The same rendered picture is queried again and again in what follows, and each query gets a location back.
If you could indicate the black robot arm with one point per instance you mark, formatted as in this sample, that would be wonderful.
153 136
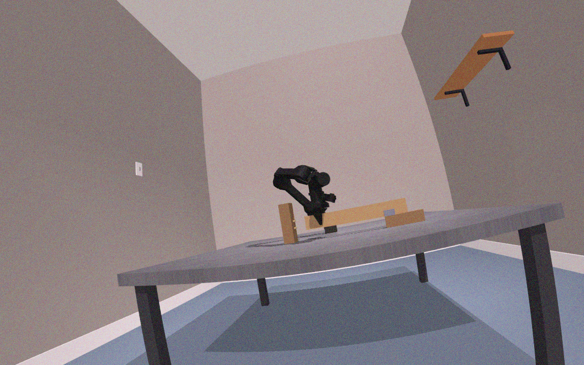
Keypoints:
304 175

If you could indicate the long wooden rail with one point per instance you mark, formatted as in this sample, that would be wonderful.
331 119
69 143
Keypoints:
356 214

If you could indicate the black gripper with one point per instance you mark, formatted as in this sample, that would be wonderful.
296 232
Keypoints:
317 205

